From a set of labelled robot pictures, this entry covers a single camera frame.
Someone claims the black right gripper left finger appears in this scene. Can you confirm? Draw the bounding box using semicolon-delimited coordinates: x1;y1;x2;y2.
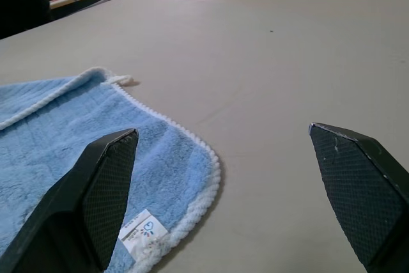
0;127;139;273

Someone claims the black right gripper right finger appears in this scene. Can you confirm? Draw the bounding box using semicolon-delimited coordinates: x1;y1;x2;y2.
307;122;409;273

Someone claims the light blue towel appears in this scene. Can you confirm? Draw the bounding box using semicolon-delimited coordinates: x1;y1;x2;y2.
0;66;222;273

